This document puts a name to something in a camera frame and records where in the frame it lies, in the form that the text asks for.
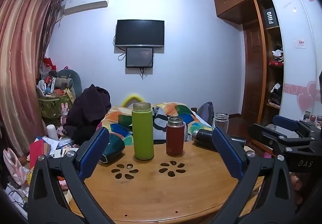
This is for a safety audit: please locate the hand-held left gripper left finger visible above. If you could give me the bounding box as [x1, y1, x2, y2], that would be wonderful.
[27, 126, 116, 224]

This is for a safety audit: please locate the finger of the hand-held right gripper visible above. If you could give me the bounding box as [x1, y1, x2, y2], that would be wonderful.
[248, 123, 314, 154]
[272, 115, 318, 136]

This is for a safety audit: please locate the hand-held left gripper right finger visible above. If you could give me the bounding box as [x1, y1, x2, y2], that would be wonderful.
[212, 127, 296, 224]

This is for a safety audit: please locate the dark green cup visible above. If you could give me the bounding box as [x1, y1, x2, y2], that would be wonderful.
[99, 136, 126, 164]

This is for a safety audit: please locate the black cup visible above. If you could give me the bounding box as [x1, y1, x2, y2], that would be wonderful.
[192, 128, 247, 151]

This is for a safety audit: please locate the clear glass cup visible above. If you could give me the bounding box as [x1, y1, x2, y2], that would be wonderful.
[213, 113, 229, 137]

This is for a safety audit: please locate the tall green cup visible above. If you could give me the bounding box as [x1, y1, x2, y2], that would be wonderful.
[132, 102, 155, 160]

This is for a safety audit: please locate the red cup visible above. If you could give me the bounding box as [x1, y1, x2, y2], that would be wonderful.
[165, 116, 186, 156]

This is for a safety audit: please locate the person's right hand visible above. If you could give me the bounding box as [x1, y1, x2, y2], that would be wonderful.
[289, 172, 306, 206]

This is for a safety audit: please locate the colourful patchwork blanket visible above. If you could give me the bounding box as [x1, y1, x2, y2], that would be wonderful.
[97, 102, 213, 146]

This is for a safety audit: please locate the dark clothing pile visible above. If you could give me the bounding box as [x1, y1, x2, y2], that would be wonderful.
[63, 84, 112, 146]

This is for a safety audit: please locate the white bottle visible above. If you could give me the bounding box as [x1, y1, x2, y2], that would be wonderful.
[46, 125, 60, 142]

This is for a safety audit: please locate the grey backpack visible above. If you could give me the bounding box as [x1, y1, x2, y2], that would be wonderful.
[196, 101, 214, 127]

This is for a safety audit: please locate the pink bunny toy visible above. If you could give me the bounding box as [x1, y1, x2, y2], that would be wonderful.
[60, 103, 70, 127]

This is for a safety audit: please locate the red box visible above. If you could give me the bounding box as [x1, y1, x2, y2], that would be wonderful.
[29, 138, 49, 169]

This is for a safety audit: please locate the green storage basket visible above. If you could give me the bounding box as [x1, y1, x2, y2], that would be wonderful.
[38, 94, 74, 119]

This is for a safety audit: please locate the wooden door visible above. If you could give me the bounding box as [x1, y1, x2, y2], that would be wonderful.
[243, 20, 267, 117]

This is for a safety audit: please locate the yellow plush item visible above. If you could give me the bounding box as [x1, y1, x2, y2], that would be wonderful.
[120, 92, 145, 109]

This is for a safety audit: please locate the grey plush pillow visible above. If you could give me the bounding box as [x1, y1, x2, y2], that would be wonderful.
[52, 69, 83, 99]

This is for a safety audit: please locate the white sliding wardrobe door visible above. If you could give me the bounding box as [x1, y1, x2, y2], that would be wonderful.
[270, 0, 322, 117]

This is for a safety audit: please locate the pink printed bag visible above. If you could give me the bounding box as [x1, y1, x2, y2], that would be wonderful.
[3, 148, 29, 186]

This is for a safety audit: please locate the red gift bag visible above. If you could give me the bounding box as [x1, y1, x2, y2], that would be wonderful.
[42, 56, 57, 71]

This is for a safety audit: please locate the black box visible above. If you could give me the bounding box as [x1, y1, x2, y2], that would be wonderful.
[262, 8, 279, 29]

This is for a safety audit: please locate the striped pink curtain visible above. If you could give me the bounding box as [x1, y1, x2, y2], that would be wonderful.
[0, 0, 63, 158]

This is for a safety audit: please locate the wooden wardrobe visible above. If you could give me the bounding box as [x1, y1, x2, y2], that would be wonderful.
[213, 0, 306, 120]

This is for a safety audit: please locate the white air conditioner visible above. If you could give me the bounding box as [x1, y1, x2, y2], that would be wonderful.
[63, 0, 110, 15]

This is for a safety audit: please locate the small wall monitor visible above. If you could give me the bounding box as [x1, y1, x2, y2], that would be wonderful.
[125, 47, 154, 68]

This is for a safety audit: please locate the wall television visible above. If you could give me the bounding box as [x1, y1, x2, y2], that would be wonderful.
[115, 19, 165, 48]

